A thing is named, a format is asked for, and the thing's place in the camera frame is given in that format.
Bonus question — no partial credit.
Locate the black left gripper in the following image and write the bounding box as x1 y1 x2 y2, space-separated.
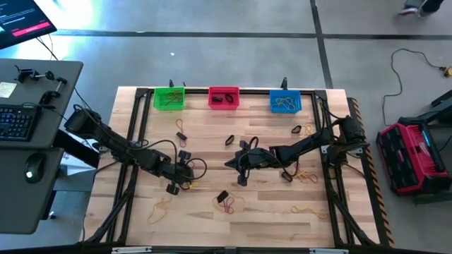
150 150 197 195

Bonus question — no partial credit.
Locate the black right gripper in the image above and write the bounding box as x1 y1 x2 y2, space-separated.
224 139 280 187

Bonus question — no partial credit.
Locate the blue plastic basket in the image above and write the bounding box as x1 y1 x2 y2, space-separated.
268 89 303 114

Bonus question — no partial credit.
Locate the red plastic basket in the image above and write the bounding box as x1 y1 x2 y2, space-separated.
208 86 241 111

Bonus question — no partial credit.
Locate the green plastic basket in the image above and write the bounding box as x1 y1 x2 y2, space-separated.
153 86 186 111

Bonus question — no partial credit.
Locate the black desk leg bar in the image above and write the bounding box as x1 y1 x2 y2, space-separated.
52 128 102 169

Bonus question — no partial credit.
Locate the white paper sheet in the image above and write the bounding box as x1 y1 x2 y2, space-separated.
59 126 103 177

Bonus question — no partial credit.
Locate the black computer mouse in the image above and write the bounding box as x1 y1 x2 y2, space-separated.
23 152 46 185

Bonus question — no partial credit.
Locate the black desk clamp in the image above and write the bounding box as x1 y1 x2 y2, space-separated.
14 64 56 84
38 76 69 107

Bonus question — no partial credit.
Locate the yellow black hazard strip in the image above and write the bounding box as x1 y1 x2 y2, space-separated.
347 97 396 248

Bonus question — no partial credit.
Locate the dark grey desk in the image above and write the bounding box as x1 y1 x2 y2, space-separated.
0 58 84 236

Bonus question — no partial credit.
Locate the black backlit keyboard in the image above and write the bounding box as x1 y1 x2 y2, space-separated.
0 104 42 143

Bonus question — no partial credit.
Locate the red black tool case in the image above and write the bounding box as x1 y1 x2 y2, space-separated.
376 116 452 197

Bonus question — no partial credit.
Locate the pale sticky note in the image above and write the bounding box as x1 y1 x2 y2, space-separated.
0 81 18 99

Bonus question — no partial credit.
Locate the dark metal stand base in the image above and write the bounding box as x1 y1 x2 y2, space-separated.
397 90 452 130

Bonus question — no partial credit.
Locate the monitor with red button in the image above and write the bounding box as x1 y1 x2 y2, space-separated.
0 0 58 50

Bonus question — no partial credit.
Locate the person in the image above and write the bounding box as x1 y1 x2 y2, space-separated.
397 0 446 19

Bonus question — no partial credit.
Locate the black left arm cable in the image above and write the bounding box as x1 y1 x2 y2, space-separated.
139 139 209 191

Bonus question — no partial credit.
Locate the black aluminium table frame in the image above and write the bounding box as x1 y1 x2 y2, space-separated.
83 86 379 248

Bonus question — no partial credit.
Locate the silver metal bracket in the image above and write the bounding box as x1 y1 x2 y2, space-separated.
309 248 349 254
112 246 153 254

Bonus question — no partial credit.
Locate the thin monitor cable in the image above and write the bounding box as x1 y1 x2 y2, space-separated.
35 35 102 123

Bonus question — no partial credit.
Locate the black floor cable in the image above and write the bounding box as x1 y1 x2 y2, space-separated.
382 47 446 127

